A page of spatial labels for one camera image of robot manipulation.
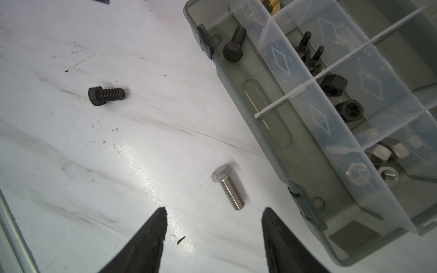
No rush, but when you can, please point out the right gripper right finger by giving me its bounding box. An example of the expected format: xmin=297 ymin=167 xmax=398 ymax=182
xmin=261 ymin=207 xmax=328 ymax=273

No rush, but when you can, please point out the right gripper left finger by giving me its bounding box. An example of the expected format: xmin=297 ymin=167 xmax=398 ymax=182
xmin=100 ymin=207 xmax=167 ymax=273

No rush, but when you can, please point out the silver cap nut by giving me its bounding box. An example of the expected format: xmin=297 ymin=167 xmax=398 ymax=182
xmin=365 ymin=144 xmax=392 ymax=165
xmin=380 ymin=138 xmax=410 ymax=163
xmin=378 ymin=166 xmax=399 ymax=188

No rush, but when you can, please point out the black hex nut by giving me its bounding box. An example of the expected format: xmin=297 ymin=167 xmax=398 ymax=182
xmin=320 ymin=74 xmax=348 ymax=97
xmin=335 ymin=100 xmax=364 ymax=123

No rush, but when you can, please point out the black hex bolt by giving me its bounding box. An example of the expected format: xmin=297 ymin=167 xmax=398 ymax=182
xmin=88 ymin=86 xmax=126 ymax=106
xmin=223 ymin=26 xmax=246 ymax=63

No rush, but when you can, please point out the silver hex bolt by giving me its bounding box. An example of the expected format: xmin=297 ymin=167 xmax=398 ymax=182
xmin=211 ymin=164 xmax=245 ymax=210

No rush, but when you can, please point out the grey plastic organizer box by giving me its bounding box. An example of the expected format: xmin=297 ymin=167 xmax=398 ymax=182
xmin=183 ymin=1 xmax=437 ymax=266

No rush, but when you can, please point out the brass wing nut in box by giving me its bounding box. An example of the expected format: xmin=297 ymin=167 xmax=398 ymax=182
xmin=261 ymin=0 xmax=283 ymax=15

